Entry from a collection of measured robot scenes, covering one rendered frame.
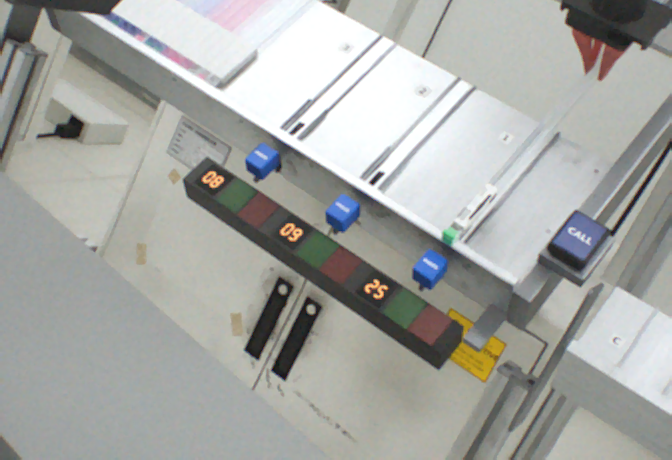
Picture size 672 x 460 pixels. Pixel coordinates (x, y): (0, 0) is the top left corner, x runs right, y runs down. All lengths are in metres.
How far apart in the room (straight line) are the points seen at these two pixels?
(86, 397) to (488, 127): 0.56
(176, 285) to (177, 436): 0.84
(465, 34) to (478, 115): 1.98
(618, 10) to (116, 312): 0.58
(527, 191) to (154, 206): 0.70
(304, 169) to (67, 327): 0.36
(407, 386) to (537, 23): 1.80
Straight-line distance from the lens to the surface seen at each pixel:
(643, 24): 1.09
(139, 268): 1.61
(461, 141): 1.09
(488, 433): 1.04
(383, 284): 1.00
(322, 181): 1.06
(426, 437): 1.40
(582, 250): 0.97
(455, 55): 3.10
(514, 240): 1.02
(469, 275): 1.00
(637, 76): 2.95
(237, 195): 1.06
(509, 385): 1.03
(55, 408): 0.72
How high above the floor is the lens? 0.99
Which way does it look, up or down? 17 degrees down
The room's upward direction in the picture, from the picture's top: 26 degrees clockwise
